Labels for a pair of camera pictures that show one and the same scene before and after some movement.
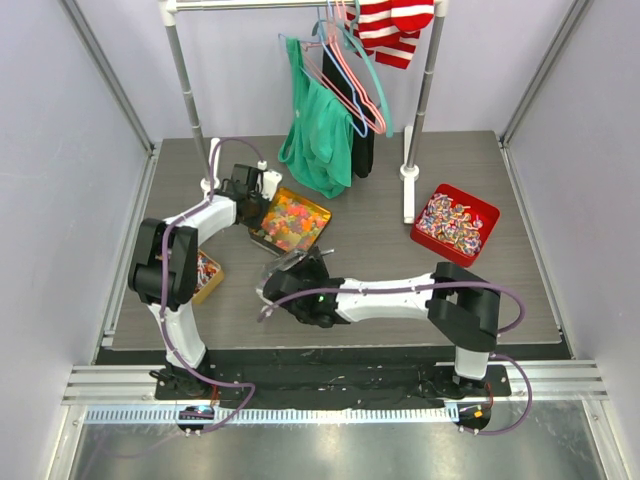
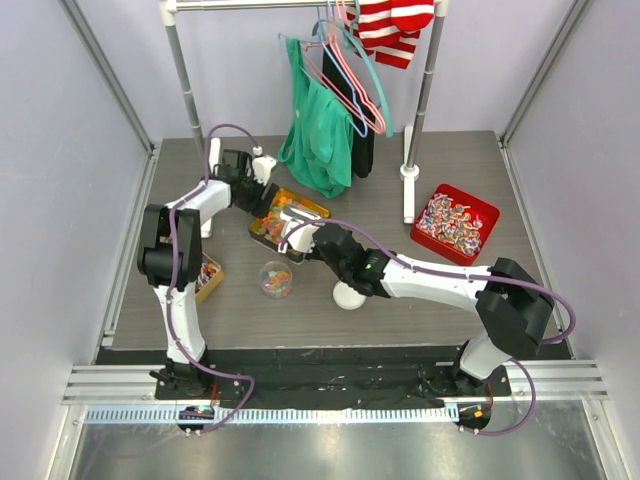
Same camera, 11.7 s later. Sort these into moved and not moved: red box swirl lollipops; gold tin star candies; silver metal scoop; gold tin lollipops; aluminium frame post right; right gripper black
Moved: silver metal scoop; right gripper black
Not moved: red box swirl lollipops; gold tin star candies; aluminium frame post right; gold tin lollipops
